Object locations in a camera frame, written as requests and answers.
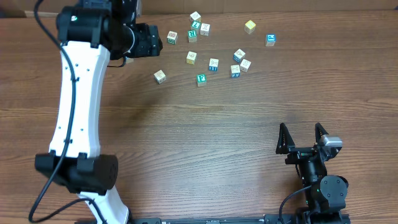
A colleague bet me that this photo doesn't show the blue bottom wooden block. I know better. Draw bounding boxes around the blue bottom wooden block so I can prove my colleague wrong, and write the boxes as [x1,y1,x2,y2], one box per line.
[231,65,241,78]

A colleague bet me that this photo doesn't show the cardboard strip at back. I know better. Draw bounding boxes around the cardboard strip at back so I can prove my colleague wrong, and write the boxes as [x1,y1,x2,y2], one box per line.
[1,0,397,17]

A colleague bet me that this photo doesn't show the yellow side wooden block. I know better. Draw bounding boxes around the yellow side wooden block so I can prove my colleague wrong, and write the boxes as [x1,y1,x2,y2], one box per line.
[186,51,197,65]

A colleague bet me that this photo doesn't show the left black cable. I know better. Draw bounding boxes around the left black cable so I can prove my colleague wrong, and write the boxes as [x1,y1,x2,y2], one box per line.
[28,0,108,224]

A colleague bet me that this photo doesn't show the green L letter block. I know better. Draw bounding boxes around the green L letter block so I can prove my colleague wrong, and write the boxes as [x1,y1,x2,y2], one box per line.
[191,21,201,32]

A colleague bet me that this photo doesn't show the black cable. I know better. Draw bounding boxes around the black cable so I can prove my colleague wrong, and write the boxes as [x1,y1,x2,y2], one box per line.
[28,0,108,224]
[278,185,313,224]

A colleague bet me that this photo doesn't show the blue side wooden block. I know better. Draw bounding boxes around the blue side wooden block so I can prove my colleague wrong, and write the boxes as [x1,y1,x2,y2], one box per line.
[208,58,219,72]

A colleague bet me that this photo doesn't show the plain tilted wooden block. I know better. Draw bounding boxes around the plain tilted wooden block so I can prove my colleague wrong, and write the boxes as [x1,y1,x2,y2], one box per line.
[239,59,251,73]

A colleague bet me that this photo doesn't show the green F letter block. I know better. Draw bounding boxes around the green F letter block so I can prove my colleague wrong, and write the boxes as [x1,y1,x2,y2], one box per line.
[197,74,207,86]

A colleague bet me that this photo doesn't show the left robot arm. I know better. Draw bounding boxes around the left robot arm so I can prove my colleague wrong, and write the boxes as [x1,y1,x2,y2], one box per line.
[35,0,162,223]

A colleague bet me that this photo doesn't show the plain wooden picture block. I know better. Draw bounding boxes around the plain wooden picture block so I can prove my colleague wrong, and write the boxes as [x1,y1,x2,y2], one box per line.
[154,70,167,84]

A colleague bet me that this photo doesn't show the right black cable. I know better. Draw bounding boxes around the right black cable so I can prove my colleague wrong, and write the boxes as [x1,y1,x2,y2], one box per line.
[278,185,313,224]

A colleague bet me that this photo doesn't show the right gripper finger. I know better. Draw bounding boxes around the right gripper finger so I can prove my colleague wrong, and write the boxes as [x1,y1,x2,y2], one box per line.
[315,123,328,143]
[275,123,295,154]

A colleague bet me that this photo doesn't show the blue side tilted block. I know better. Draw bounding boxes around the blue side tilted block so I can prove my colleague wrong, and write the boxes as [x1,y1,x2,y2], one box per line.
[233,49,246,63]

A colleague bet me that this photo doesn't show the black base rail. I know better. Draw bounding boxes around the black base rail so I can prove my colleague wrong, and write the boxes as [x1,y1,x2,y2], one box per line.
[75,215,351,224]

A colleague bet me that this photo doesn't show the wooden X block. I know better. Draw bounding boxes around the wooden X block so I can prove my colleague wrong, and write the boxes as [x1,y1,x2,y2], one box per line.
[200,23,210,36]

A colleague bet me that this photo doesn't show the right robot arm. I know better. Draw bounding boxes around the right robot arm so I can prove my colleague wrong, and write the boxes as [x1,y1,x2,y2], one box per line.
[275,123,350,224]

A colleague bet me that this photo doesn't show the green R letter block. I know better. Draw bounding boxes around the green R letter block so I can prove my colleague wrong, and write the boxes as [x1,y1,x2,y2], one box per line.
[187,30,197,43]

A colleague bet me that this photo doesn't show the green side B block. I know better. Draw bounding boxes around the green side B block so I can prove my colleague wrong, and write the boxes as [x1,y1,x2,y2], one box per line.
[167,31,178,45]

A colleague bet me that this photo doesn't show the blue P letter block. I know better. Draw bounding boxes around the blue P letter block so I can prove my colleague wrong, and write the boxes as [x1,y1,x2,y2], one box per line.
[266,34,276,47]

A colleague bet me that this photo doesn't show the top plain wooden block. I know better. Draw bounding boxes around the top plain wooden block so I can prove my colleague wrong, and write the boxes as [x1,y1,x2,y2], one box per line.
[190,11,201,22]

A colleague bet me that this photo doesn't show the yellow top block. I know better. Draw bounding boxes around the yellow top block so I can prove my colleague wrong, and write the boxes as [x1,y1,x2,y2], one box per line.
[244,20,256,34]

